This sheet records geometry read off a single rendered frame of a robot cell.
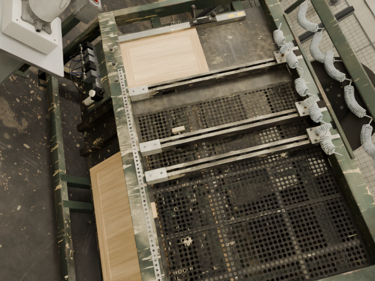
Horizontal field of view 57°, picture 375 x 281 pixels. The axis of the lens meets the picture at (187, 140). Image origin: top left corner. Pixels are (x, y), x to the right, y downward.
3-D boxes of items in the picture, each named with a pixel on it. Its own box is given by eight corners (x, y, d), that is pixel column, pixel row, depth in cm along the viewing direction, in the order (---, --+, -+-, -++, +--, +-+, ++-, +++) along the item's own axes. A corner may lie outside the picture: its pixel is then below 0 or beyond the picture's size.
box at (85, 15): (70, 5, 248) (87, -11, 240) (84, 13, 258) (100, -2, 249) (72, 17, 243) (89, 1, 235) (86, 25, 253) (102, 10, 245)
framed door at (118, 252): (91, 169, 266) (89, 169, 264) (144, 139, 240) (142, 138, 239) (107, 294, 228) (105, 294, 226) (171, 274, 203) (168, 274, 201)
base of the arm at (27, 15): (20, 24, 184) (26, 18, 182) (20, -5, 194) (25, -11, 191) (51, 40, 198) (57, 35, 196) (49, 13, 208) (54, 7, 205)
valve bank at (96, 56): (65, 48, 251) (86, 30, 240) (81, 57, 262) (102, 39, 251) (71, 106, 230) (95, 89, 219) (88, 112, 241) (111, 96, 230)
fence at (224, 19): (119, 40, 256) (118, 36, 252) (243, 14, 262) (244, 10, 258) (120, 45, 253) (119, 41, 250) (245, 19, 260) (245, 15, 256)
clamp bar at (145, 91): (129, 92, 236) (122, 70, 214) (296, 56, 244) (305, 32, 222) (132, 104, 232) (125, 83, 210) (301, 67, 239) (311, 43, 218)
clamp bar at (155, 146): (140, 145, 219) (133, 128, 197) (318, 104, 226) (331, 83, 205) (143, 159, 215) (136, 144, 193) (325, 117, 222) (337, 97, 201)
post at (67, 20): (16, 64, 284) (74, 10, 249) (23, 67, 288) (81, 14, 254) (16, 70, 281) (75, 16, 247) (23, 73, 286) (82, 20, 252)
